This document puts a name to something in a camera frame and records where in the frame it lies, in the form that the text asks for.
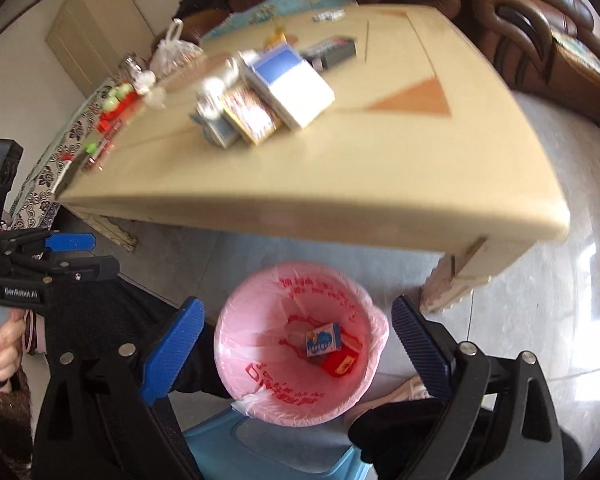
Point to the yellow and red carton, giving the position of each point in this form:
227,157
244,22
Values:
252,117

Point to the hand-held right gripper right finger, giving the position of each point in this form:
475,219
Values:
420,350

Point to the brown leather sofa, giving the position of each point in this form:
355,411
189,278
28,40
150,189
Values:
530,25

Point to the white and blue box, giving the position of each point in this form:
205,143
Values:
300,90

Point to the beige table leg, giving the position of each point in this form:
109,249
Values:
450,280
115,230

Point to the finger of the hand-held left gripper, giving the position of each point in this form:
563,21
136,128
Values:
90,270
70,242

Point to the blue patterned cushion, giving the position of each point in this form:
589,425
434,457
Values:
290,5

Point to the patterned seat pad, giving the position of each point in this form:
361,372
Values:
580,55

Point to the small blue white sachet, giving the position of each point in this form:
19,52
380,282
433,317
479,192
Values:
336,14
321,17

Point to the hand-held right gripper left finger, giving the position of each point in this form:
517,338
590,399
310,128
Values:
172,355

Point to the person's left forearm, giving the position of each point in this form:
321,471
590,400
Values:
5,425

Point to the dark flat box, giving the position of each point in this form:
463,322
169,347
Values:
335,52

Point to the blue plastic stool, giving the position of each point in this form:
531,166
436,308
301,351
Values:
280,452

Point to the small blue orange box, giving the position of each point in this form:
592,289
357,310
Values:
324,340

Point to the person's foot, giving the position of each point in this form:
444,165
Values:
412,390

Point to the red and green toy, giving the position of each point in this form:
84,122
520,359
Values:
114,102

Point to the trash bin with pink bag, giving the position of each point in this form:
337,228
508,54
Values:
260,320

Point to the crumpled white tissue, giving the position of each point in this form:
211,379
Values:
215,82
150,87

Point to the red packet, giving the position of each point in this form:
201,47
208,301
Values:
340,364

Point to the red and green pens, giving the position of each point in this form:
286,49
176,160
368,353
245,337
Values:
94,152

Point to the glass jar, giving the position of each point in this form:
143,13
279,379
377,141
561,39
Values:
132,65

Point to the yellow candy wrapper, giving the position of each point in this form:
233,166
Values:
276,39

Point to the beige cabinet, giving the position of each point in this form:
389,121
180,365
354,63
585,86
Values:
95,25

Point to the floral patterned cloth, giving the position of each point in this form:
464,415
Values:
40,180

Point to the clear plastic bag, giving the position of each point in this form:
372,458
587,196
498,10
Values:
172,55

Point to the person's left hand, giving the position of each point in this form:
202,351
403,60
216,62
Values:
2,350

